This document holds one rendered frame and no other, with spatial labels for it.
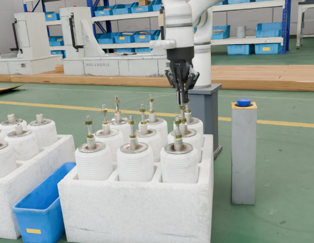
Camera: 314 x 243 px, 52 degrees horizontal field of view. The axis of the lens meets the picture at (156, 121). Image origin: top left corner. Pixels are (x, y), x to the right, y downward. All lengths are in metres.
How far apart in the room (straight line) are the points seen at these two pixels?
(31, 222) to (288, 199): 0.77
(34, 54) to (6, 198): 3.34
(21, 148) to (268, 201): 0.79
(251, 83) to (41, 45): 2.65
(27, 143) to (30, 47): 3.17
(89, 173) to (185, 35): 0.44
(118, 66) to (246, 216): 2.53
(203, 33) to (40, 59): 3.17
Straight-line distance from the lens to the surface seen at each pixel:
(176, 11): 0.85
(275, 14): 9.14
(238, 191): 1.05
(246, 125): 0.96
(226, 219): 1.00
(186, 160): 0.79
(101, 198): 0.85
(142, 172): 0.83
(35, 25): 4.27
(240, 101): 0.96
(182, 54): 0.85
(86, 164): 0.86
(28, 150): 1.10
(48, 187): 1.08
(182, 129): 0.92
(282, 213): 1.05
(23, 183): 1.03
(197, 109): 1.31
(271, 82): 2.70
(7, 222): 1.02
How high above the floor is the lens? 0.56
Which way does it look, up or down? 17 degrees down
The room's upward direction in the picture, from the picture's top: 4 degrees counter-clockwise
